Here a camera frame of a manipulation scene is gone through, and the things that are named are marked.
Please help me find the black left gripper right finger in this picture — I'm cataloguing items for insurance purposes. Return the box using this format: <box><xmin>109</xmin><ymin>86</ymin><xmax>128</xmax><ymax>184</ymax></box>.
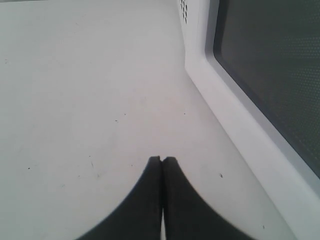
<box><xmin>161</xmin><ymin>157</ymin><xmax>250</xmax><ymax>240</ymax></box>

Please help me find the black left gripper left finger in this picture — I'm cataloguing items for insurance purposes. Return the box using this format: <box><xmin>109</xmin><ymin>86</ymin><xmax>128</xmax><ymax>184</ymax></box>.
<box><xmin>81</xmin><ymin>156</ymin><xmax>163</xmax><ymax>240</ymax></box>

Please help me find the white microwave door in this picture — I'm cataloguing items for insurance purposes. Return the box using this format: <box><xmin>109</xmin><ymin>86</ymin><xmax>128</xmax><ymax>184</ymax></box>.
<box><xmin>187</xmin><ymin>0</ymin><xmax>320</xmax><ymax>240</ymax></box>

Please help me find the white microwave oven body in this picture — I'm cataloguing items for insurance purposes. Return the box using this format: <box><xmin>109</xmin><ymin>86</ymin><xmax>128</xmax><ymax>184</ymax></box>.
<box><xmin>179</xmin><ymin>0</ymin><xmax>221</xmax><ymax>73</ymax></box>

